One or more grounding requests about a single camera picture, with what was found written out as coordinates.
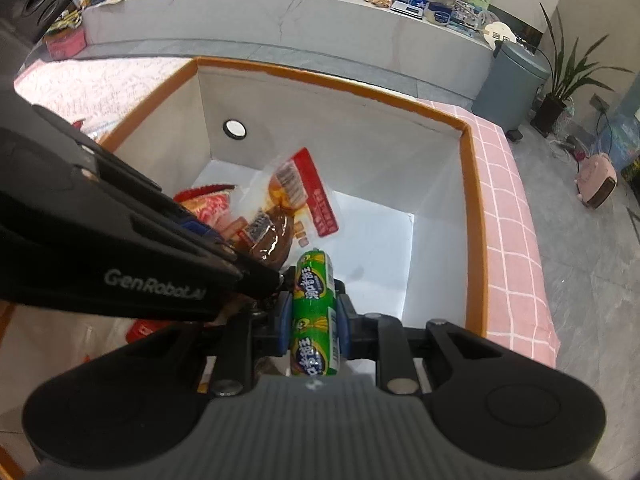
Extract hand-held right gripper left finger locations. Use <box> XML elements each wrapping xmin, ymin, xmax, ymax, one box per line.
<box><xmin>117</xmin><ymin>290</ymin><xmax>295</xmax><ymax>397</ymax></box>

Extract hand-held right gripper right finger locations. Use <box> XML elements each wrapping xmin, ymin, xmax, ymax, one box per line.
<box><xmin>336</xmin><ymin>292</ymin><xmax>505</xmax><ymax>396</ymax></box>

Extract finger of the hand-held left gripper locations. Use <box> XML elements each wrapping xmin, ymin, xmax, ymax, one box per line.
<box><xmin>20</xmin><ymin>104</ymin><xmax>243</xmax><ymax>266</ymax></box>

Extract red cartoon snack packet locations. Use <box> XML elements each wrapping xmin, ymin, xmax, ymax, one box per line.
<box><xmin>174</xmin><ymin>185</ymin><xmax>237</xmax><ymax>228</ymax></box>

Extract green sausage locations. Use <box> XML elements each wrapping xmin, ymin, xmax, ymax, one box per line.
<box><xmin>289</xmin><ymin>248</ymin><xmax>343</xmax><ymax>378</ymax></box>

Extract braised duck leg packet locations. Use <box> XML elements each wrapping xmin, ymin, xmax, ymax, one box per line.
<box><xmin>232</xmin><ymin>207</ymin><xmax>297</xmax><ymax>268</ymax></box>
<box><xmin>267</xmin><ymin>147</ymin><xmax>342</xmax><ymax>241</ymax></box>

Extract red yellow stick snack packet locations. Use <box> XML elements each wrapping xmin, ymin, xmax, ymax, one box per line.
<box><xmin>125</xmin><ymin>320</ymin><xmax>171</xmax><ymax>345</ymax></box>

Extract orange storage box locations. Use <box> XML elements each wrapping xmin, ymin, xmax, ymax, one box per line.
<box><xmin>0</xmin><ymin>56</ymin><xmax>490</xmax><ymax>480</ymax></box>

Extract white lace tablecloth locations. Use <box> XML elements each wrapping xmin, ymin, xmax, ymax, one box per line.
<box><xmin>14</xmin><ymin>56</ymin><xmax>193</xmax><ymax>147</ymax></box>

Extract pink checked tablecloth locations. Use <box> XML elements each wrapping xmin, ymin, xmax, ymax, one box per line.
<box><xmin>415</xmin><ymin>100</ymin><xmax>561</xmax><ymax>368</ymax></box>

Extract pink box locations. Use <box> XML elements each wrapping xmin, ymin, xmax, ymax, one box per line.
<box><xmin>44</xmin><ymin>26</ymin><xmax>87</xmax><ymax>59</ymax></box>

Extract white curved counter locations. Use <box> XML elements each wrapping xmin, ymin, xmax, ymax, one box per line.
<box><xmin>82</xmin><ymin>0</ymin><xmax>496</xmax><ymax>111</ymax></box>

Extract yellow green snack packets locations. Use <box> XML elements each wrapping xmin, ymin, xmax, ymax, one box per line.
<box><xmin>47</xmin><ymin>7</ymin><xmax>83</xmax><ymax>36</ymax></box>

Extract white power strip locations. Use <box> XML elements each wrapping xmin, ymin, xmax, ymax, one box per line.
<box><xmin>550</xmin><ymin>135</ymin><xmax>591</xmax><ymax>161</ymax></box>

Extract pink space heater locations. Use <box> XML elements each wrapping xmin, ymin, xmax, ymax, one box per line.
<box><xmin>575</xmin><ymin>152</ymin><xmax>618</xmax><ymax>210</ymax></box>

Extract grey trash can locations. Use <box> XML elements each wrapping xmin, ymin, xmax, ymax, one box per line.
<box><xmin>471</xmin><ymin>41</ymin><xmax>551</xmax><ymax>142</ymax></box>

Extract potted plant with black pot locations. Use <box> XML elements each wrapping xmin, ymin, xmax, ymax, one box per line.
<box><xmin>530</xmin><ymin>2</ymin><xmax>636</xmax><ymax>138</ymax></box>

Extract white kitchen scale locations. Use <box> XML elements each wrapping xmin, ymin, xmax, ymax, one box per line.
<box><xmin>391</xmin><ymin>0</ymin><xmax>428</xmax><ymax>17</ymax></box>

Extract blue white tub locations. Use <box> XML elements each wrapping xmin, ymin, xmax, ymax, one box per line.
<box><xmin>424</xmin><ymin>2</ymin><xmax>456</xmax><ymax>26</ymax></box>

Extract clear plastic bag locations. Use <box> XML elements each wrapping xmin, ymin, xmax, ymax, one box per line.
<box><xmin>450</xmin><ymin>2</ymin><xmax>488</xmax><ymax>36</ymax></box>

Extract large blue water bottle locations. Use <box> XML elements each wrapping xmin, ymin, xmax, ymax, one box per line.
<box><xmin>597</xmin><ymin>110</ymin><xmax>640</xmax><ymax>171</ymax></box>

